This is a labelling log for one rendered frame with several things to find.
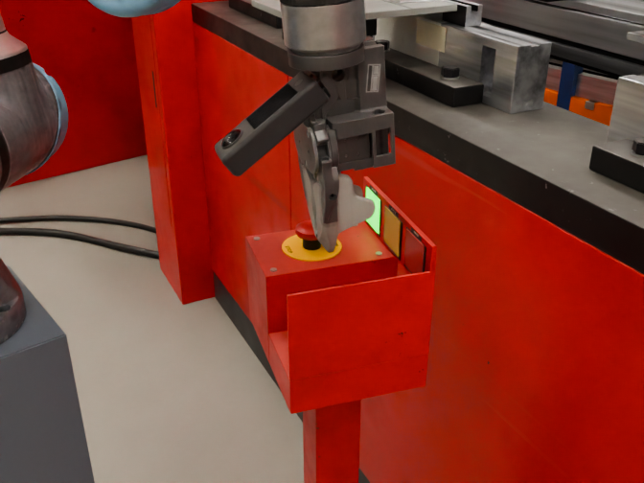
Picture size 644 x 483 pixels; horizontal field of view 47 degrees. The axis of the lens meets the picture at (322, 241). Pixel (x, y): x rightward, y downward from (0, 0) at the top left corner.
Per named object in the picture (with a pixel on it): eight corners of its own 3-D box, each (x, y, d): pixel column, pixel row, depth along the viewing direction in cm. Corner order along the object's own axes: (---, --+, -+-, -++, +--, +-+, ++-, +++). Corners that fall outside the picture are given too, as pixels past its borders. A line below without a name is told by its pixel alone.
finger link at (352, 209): (381, 254, 76) (378, 172, 71) (327, 266, 74) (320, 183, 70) (371, 241, 78) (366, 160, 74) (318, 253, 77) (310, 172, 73)
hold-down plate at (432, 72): (353, 63, 130) (353, 46, 128) (379, 59, 132) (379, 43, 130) (452, 108, 106) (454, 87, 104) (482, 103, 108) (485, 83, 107)
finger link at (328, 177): (343, 227, 71) (336, 142, 67) (328, 230, 71) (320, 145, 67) (328, 208, 75) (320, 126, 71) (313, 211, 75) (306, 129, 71)
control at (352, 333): (249, 317, 96) (242, 191, 88) (363, 298, 100) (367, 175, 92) (290, 414, 79) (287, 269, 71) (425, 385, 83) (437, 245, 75)
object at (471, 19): (395, 6, 126) (396, -12, 125) (409, 5, 128) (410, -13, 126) (465, 27, 111) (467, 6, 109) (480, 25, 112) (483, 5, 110)
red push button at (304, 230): (291, 246, 89) (290, 219, 88) (322, 241, 90) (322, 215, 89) (300, 261, 86) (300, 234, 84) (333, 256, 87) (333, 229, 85)
